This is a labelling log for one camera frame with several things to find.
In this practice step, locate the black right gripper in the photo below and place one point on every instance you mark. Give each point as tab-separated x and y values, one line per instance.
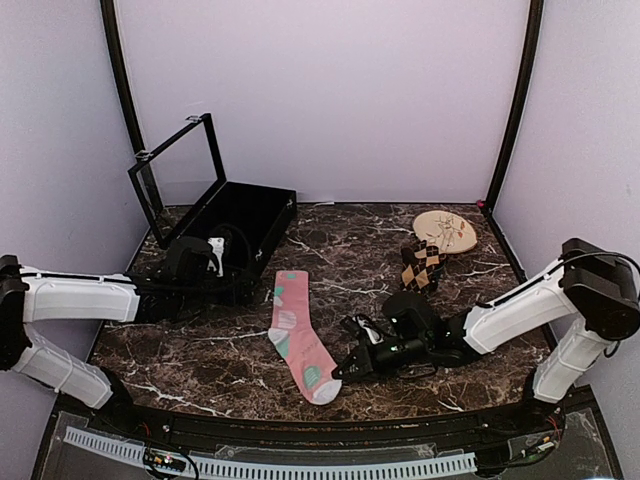
365	363

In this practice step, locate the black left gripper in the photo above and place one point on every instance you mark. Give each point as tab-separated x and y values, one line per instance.
231	279

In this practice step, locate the pink teal patterned sock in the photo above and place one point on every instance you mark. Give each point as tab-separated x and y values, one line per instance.
295	340

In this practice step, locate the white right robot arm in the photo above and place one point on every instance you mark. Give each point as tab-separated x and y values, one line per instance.
595	287

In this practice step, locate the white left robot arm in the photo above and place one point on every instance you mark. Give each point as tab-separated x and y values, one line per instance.
30	295

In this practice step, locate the black storage box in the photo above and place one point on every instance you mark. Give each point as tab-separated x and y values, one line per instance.
258	214

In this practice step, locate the black box glass lid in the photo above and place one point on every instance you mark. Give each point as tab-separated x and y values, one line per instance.
177	179

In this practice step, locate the brown argyle sock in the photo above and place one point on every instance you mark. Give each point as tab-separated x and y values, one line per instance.
422	267

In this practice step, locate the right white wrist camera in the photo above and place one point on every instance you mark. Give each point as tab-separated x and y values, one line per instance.
367	328

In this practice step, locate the white slotted cable duct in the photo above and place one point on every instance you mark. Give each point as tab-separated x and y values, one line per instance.
165	463

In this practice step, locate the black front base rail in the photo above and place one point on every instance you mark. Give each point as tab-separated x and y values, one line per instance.
367	416

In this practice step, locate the left black frame post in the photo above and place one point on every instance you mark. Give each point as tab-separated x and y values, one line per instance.
119	70

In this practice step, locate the black frame post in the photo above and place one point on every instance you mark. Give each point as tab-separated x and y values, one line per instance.
119	70
526	65

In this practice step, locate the right black frame post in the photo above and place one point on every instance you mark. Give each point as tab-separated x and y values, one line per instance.
526	65

